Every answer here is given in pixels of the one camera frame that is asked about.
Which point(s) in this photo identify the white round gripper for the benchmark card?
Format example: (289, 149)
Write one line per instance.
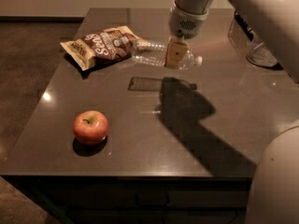
(186, 24)

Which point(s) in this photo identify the clear plastic water bottle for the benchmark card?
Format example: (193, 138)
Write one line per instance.
(153, 53)

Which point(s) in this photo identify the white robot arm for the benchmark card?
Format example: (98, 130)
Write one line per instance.
(274, 192)

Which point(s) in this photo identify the brown white chip bag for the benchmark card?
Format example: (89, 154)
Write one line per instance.
(103, 47)

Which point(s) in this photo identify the clear glass jar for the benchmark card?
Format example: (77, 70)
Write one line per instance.
(259, 54)

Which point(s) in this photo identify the red apple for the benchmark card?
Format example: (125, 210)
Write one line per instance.
(90, 128)

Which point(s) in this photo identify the dark cabinet drawer front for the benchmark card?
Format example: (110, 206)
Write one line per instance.
(182, 195)

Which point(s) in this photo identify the black wire basket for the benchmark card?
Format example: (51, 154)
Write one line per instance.
(248, 31)

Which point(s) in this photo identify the black drawer handle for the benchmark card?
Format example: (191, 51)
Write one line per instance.
(152, 200)

